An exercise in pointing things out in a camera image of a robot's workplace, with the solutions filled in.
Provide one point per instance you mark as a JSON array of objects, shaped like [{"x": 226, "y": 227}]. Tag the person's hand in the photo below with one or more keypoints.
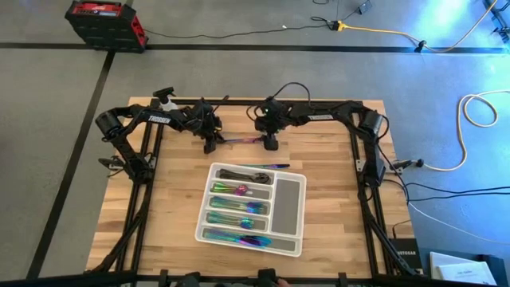
[{"x": 283, "y": 283}]

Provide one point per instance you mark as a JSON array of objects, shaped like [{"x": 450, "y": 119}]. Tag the silver metal bracket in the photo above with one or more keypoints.
[{"x": 359, "y": 164}]

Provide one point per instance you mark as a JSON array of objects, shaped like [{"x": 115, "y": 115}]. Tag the black metal stand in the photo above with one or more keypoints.
[{"x": 498, "y": 20}]

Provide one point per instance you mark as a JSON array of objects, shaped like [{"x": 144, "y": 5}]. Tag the black handheld device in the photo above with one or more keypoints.
[{"x": 267, "y": 277}]

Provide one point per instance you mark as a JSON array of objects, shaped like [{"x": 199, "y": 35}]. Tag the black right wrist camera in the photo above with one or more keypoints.
[{"x": 271, "y": 142}]

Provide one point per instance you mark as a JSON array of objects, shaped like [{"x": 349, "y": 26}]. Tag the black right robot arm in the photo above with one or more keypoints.
[{"x": 322, "y": 116}]

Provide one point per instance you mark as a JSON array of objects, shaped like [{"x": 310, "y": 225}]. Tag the black mounting clamp knob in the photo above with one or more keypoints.
[{"x": 402, "y": 163}]

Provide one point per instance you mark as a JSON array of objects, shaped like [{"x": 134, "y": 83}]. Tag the white plastic cutlery tray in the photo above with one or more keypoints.
[{"x": 287, "y": 199}]

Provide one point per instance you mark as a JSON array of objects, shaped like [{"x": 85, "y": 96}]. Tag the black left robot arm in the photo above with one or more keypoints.
[{"x": 159, "y": 119}]

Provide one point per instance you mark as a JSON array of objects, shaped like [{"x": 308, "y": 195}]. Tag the small black power adapter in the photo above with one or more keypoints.
[{"x": 363, "y": 6}]

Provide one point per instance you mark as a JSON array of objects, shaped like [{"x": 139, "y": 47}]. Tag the spray bottle with yellow liquid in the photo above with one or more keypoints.
[{"x": 167, "y": 104}]

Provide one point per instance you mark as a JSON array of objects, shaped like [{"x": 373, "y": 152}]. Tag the rainbow spoon with red bowl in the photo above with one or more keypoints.
[{"x": 241, "y": 189}]

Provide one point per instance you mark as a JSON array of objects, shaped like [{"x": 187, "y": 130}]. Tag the black network switch box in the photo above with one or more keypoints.
[{"x": 406, "y": 255}]

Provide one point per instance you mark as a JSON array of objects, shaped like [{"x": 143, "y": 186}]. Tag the black aluminium table frame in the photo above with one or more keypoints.
[{"x": 239, "y": 102}]

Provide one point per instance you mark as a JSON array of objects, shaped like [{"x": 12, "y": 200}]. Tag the red and black tool box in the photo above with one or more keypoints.
[{"x": 105, "y": 24}]

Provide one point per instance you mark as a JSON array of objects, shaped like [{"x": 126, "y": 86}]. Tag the iridescent teal purple fork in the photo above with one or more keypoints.
[
  {"x": 231, "y": 203},
  {"x": 255, "y": 207}
]

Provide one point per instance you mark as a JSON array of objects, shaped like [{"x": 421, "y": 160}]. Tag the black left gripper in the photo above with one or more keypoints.
[{"x": 205, "y": 117}]

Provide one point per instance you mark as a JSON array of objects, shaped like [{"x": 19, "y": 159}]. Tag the iridescent blue purple knife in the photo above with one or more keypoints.
[{"x": 259, "y": 240}]

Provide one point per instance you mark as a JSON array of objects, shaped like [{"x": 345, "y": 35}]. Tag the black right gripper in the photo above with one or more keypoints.
[{"x": 273, "y": 117}]

